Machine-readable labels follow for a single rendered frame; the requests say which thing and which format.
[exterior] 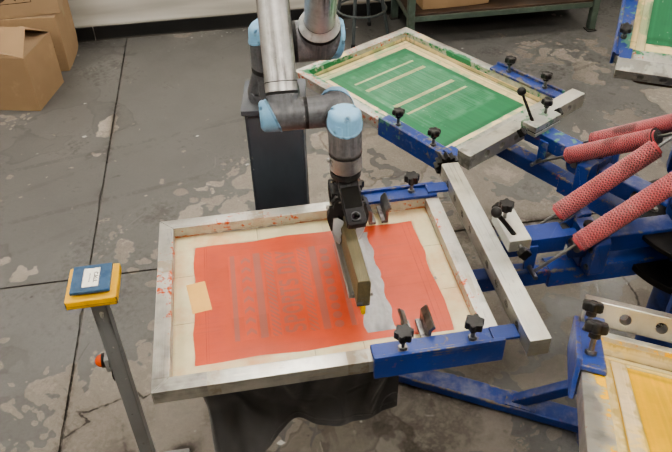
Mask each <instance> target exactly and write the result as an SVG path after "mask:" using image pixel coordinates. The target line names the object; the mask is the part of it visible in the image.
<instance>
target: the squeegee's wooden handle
mask: <svg viewBox="0 0 672 452"><path fill-rule="evenodd" d="M343 221H344V224H343V226H342V228H341V231H342V235H341V239H342V242H341V246H342V249H343V253H344V257H345V261H346V264H347V268H348V272H349V276H350V280H351V283H352V287H353V291H354V295H355V296H354V298H355V302H356V305H357V307H358V306H367V305H370V292H371V281H370V278H369V274H368V271H367V267H366V264H365V261H364V257H363V254H362V251H361V247H360V244H359V241H358V237H357V234H356V231H355V229H348V228H347V226H346V221H345V217H344V216H343Z"/></svg>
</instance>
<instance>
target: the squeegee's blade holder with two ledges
mask: <svg viewBox="0 0 672 452"><path fill-rule="evenodd" d="M334 242H335V246H336V250H337V254H338V258H339V262H340V266H341V270H342V274H343V277H344V281H345V285H346V289H347V293H348V297H349V299H350V298H354V296H355V295H354V291H353V287H352V283H351V280H350V276H349V272H348V268H347V264H346V261H345V257H344V253H343V249H342V246H341V244H338V243H337V242H336V241H335V239H334Z"/></svg>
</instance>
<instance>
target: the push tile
mask: <svg viewBox="0 0 672 452"><path fill-rule="evenodd" d="M112 269H113V263H104V264H96V265H88V266H80V267H74V269H73V274H72V280H71V285H70V290H69V295H70V296H74V295H82V294H89V293H97V292H105V291H110V285H111V277H112Z"/></svg>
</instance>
